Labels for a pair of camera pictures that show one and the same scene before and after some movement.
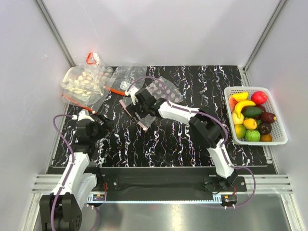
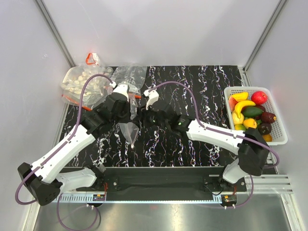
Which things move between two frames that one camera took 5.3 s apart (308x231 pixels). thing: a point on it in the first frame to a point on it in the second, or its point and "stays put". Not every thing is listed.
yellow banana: x=240 y=104 stays put
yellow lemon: x=236 y=120 stays put
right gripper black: x=133 y=109 to x=144 y=114
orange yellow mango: x=250 y=123 stays put
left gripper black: x=104 y=130 to x=128 y=118
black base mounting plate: x=156 y=179 stays put
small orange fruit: x=266 y=138 stays put
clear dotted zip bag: x=162 y=89 to x=129 y=129
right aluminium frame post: x=243 y=70 stays put
